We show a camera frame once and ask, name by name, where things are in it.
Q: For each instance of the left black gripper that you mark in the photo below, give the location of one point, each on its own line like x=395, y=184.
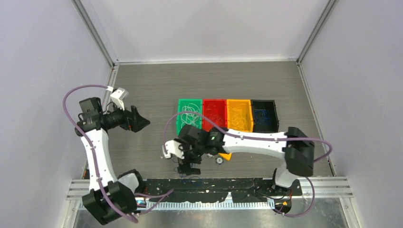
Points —
x=135, y=121

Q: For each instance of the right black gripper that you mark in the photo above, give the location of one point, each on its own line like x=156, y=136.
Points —
x=184, y=165

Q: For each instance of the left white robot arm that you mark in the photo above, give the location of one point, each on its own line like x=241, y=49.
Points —
x=108, y=192

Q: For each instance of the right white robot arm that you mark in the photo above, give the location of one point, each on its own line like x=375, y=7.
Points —
x=293, y=147

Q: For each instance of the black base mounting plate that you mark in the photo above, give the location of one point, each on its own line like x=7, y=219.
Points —
x=211, y=190

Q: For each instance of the poker chip bottom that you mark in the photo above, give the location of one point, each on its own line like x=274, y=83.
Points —
x=219, y=160

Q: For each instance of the green plastic bin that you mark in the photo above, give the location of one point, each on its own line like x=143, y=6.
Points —
x=189, y=105

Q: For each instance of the red plastic bin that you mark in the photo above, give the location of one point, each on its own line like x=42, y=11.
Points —
x=216, y=111

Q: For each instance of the yellow plastic bin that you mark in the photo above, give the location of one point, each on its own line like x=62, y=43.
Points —
x=239, y=115

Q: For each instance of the black plastic bin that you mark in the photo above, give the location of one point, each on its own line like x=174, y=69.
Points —
x=265, y=116

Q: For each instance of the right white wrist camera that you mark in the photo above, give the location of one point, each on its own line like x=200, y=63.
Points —
x=172, y=148

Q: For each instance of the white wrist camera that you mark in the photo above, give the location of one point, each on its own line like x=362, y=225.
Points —
x=117, y=96
x=172, y=148

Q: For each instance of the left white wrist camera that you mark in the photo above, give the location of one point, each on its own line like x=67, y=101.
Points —
x=117, y=96

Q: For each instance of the yellow triangular plastic bracket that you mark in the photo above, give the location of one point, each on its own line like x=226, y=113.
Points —
x=226, y=156

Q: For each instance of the slotted aluminium rail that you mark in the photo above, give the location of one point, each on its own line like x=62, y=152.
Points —
x=225, y=205

